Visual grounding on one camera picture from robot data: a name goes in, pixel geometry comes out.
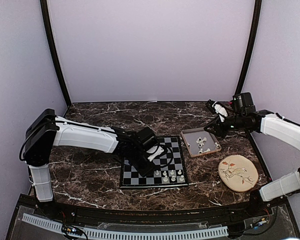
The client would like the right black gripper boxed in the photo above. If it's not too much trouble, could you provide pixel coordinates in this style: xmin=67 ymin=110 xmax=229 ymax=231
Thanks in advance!
xmin=204 ymin=113 xmax=246 ymax=138

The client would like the black grey chess board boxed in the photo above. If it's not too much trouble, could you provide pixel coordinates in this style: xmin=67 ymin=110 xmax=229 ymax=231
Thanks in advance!
xmin=119 ymin=135 xmax=189 ymax=189

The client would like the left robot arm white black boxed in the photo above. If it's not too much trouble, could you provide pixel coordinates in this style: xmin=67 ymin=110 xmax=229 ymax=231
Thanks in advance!
xmin=19 ymin=108 xmax=164 ymax=218

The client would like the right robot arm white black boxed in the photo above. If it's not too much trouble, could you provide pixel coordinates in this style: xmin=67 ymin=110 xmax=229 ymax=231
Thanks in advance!
xmin=204 ymin=92 xmax=300 ymax=217

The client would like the green circuit board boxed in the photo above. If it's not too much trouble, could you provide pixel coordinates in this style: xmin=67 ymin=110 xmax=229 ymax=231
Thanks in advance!
xmin=61 ymin=224 xmax=83 ymax=236

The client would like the metal tray with wooden rim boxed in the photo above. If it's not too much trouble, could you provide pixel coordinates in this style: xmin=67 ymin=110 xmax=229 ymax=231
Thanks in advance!
xmin=180 ymin=127 xmax=222 ymax=158

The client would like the oval bird pattern coaster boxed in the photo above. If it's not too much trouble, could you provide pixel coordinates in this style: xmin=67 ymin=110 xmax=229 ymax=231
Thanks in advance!
xmin=218 ymin=155 xmax=259 ymax=193

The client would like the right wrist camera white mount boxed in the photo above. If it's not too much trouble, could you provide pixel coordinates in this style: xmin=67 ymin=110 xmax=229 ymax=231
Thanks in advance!
xmin=206 ymin=99 xmax=228 ymax=122

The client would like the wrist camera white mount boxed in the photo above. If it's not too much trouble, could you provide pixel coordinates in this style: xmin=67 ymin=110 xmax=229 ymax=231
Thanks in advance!
xmin=206 ymin=99 xmax=228 ymax=122
xmin=146 ymin=145 xmax=164 ymax=162

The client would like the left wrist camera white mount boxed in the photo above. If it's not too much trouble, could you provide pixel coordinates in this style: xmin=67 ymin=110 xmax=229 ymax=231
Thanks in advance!
xmin=146 ymin=145 xmax=164 ymax=162

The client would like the black front rail base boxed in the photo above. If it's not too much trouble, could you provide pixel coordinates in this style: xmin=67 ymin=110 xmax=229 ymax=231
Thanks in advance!
xmin=13 ymin=192 xmax=293 ymax=225

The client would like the right black frame post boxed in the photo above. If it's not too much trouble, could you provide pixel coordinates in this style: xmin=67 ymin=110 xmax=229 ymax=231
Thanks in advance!
xmin=234 ymin=0 xmax=263 ymax=95

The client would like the black frame post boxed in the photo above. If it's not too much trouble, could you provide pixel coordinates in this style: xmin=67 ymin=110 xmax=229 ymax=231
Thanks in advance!
xmin=40 ymin=0 xmax=72 ymax=107
xmin=234 ymin=0 xmax=263 ymax=95

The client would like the white slotted cable duct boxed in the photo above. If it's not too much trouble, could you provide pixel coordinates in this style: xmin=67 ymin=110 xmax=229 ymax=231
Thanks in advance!
xmin=21 ymin=213 xmax=229 ymax=240

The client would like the left black frame post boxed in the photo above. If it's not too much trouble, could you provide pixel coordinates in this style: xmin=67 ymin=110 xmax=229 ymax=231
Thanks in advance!
xmin=40 ymin=0 xmax=72 ymax=107

